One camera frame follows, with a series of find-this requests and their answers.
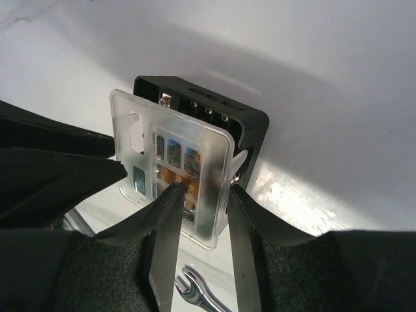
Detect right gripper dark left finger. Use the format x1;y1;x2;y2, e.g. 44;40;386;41
93;182;185;311

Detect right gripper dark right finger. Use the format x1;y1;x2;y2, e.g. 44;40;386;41
227;185;320;311

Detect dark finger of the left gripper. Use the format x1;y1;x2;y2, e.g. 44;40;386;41
1;101;115;159
1;148;127;229

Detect orange blade fuse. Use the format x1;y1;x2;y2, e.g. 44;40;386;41
185;148;202;171
161;167;199;198

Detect blue blade fuse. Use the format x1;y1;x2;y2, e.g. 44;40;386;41
167;139;181;167

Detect clear fuse box lid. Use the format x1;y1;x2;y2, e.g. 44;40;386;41
110;90;248;250

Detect black fuse box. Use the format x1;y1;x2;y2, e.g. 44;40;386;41
133;76;270;189

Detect steel open-end wrench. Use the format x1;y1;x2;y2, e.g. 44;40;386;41
174;265;231;312

